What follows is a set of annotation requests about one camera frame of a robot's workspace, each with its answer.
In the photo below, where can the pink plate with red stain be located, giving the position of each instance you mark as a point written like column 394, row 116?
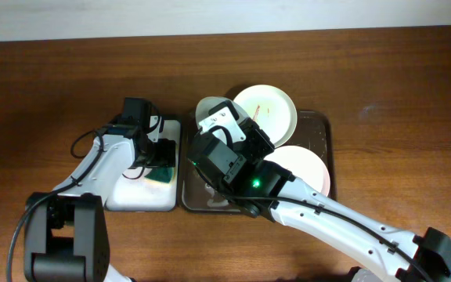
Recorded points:
column 304, row 164

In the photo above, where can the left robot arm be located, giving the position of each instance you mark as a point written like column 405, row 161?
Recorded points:
column 65, row 237

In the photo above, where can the cream plate with red stain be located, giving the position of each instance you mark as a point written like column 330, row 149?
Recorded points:
column 272, row 109

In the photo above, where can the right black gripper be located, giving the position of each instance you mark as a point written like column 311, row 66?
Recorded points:
column 255, row 135

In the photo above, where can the white sponge tray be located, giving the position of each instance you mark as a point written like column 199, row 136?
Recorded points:
column 133, row 193

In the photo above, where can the pale blue plate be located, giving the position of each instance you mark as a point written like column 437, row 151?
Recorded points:
column 206, row 111

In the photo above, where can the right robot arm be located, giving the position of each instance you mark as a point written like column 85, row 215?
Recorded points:
column 230, row 156

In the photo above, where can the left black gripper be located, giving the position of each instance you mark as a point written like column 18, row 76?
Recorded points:
column 167, row 153

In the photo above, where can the green yellow sponge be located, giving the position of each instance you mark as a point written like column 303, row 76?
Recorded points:
column 161, row 175

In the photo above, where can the dark brown serving tray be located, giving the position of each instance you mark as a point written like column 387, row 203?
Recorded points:
column 312, row 132

